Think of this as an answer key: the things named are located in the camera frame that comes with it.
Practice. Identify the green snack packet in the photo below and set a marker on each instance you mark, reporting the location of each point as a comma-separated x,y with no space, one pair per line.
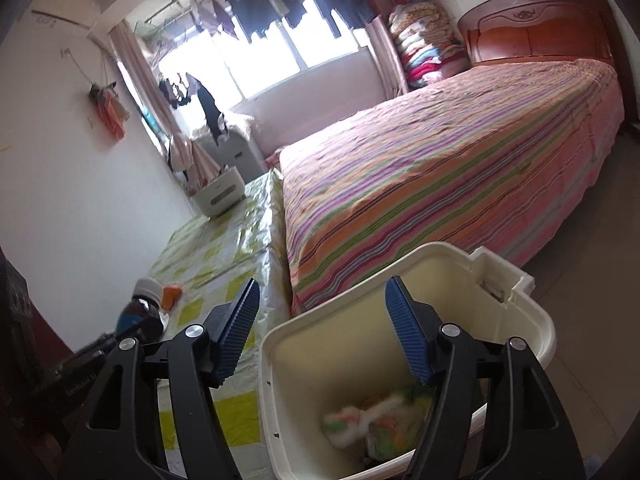
405,410

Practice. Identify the black hanging garment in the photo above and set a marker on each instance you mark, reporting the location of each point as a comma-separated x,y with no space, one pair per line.
210,107

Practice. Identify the brown bottle with white cap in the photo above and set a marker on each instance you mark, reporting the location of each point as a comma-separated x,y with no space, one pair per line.
142,315

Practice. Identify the pale pink curtain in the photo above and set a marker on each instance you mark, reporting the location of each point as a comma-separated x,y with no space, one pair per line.
142,85

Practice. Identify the dark red wooden door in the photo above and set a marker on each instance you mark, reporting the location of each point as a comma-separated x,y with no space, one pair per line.
15,340

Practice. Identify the striped curtain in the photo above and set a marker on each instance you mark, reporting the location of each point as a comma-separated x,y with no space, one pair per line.
387,55

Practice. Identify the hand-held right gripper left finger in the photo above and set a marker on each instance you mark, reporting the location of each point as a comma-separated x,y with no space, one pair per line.
235,330

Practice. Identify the red wooden headboard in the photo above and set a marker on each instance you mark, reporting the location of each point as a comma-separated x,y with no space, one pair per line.
530,30

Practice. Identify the striped bed sheet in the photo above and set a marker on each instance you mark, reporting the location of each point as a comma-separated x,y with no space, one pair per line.
425,170

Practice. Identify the orange peel piece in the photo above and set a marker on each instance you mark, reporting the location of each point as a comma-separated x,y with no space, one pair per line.
172,296

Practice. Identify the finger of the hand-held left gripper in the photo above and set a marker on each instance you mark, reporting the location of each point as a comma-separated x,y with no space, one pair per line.
100,345

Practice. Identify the row of small hanging socks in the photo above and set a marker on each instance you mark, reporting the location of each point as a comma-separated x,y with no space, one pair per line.
175,90

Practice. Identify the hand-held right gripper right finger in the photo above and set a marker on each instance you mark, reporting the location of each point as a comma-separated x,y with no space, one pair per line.
405,330

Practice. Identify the pink and white hanging cloths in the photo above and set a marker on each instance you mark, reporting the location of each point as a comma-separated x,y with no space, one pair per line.
192,160

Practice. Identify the cream plastic bin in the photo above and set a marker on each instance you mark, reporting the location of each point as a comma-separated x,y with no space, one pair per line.
325,360

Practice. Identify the orange cloth on wall hook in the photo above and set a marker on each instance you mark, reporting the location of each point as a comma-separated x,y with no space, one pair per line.
111,112

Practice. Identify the white storage box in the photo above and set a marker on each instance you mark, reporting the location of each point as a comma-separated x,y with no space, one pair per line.
220,195

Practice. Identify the white appliance with lace cover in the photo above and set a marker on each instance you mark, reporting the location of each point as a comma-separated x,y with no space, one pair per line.
242,150

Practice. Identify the white air conditioner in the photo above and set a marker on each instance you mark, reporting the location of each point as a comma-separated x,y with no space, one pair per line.
65,7

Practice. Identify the stack of folded blankets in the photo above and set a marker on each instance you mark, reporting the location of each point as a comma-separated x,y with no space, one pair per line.
425,45

